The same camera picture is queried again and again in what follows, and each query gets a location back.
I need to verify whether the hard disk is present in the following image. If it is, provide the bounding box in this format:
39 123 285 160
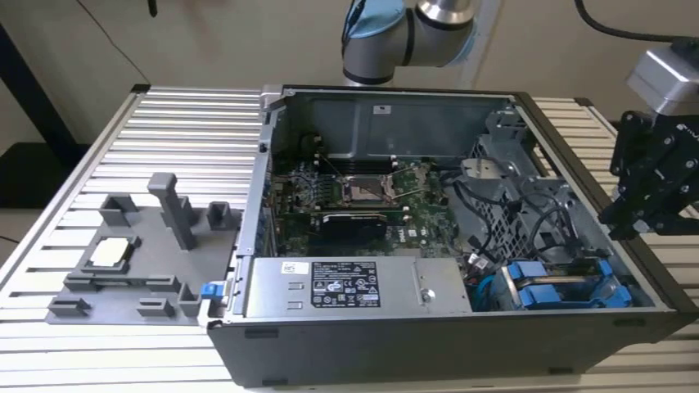
503 257 630 288

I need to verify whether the black perforated disk bay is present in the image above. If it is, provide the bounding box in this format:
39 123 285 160
451 175 619 267

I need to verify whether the blue disk carrier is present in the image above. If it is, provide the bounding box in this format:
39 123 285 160
522 284 637 311

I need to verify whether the black RAM slot bank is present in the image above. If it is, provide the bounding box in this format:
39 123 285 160
325 155 401 174

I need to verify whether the silver metal drive cage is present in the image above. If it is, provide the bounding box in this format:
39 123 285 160
458 109 551 183

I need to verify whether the green motherboard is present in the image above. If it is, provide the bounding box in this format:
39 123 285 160
270 157 466 259

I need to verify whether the gray metal inner plate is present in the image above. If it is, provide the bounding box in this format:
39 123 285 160
311 100 497 159

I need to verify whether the CPU socket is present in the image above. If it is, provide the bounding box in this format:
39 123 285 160
338 174 403 206

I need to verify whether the black graphics card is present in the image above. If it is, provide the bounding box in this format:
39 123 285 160
314 210 393 257

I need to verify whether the black power supply label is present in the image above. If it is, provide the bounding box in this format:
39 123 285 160
310 261 382 309

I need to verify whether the black open PC case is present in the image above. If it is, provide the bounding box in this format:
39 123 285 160
206 84 699 388

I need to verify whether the silver power supply unit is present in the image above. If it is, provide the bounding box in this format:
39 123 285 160
243 256 474 318

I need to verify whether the gray parts rack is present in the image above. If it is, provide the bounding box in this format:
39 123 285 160
46 171 245 327

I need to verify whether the silver CPU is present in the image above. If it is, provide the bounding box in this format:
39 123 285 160
90 238 134 265

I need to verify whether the black wire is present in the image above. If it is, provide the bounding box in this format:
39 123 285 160
451 178 582 264

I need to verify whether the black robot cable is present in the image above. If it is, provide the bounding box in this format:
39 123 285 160
573 0 699 44

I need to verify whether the blue wire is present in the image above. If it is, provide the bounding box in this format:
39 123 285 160
470 273 497 310

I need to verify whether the black desk frame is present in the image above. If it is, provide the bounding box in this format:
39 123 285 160
0 22 95 210

